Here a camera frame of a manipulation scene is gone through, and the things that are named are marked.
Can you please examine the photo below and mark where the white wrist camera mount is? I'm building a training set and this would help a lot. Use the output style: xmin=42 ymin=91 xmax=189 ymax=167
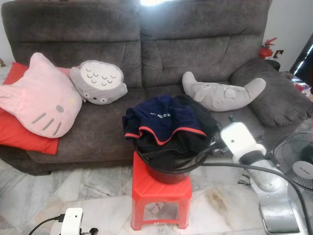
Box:
xmin=60 ymin=208 xmax=84 ymax=235
xmin=220 ymin=121 xmax=267 ymax=165

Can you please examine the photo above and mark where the black fan grey base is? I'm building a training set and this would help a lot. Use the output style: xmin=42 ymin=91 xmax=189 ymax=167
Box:
xmin=264 ymin=132 xmax=313 ymax=194

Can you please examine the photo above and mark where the red plastic stool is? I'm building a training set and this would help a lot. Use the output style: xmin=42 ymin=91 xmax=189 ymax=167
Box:
xmin=131 ymin=151 xmax=193 ymax=231

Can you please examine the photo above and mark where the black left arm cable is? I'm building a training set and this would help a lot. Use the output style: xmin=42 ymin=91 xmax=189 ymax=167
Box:
xmin=28 ymin=214 xmax=67 ymax=235

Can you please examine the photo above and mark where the grey owl face pillow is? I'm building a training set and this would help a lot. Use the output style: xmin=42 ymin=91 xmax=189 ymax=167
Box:
xmin=69 ymin=60 xmax=129 ymax=105

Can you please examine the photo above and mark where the red fire extinguisher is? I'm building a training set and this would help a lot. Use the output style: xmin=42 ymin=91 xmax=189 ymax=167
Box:
xmin=259 ymin=38 xmax=278 ymax=60

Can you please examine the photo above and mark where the grey long plush pillow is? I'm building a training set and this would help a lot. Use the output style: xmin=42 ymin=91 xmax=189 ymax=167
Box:
xmin=182 ymin=71 xmax=267 ymax=112

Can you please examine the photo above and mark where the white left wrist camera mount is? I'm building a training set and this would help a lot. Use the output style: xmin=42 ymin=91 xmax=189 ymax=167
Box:
xmin=60 ymin=208 xmax=84 ymax=235

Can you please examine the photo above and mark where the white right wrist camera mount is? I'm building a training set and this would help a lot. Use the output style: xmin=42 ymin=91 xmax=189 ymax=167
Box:
xmin=220 ymin=121 xmax=267 ymax=165

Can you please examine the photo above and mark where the pink cat face pillow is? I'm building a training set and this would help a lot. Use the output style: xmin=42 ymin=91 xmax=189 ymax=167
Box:
xmin=0 ymin=52 xmax=84 ymax=139

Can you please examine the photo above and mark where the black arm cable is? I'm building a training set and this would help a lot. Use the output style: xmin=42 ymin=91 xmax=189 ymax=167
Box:
xmin=196 ymin=147 xmax=313 ymax=235
xmin=28 ymin=214 xmax=67 ymax=235

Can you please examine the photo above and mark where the black bucket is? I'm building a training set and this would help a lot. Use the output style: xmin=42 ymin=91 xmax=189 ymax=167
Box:
xmin=135 ymin=149 xmax=203 ymax=185

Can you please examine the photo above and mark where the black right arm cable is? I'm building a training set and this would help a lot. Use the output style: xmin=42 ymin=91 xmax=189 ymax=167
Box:
xmin=196 ymin=147 xmax=313 ymax=235

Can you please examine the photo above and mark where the dark grey sofa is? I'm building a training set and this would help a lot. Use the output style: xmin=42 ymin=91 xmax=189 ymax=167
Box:
xmin=0 ymin=0 xmax=313 ymax=176

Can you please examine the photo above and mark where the red cushion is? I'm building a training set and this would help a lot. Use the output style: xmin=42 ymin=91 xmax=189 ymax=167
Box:
xmin=0 ymin=62 xmax=60 ymax=155

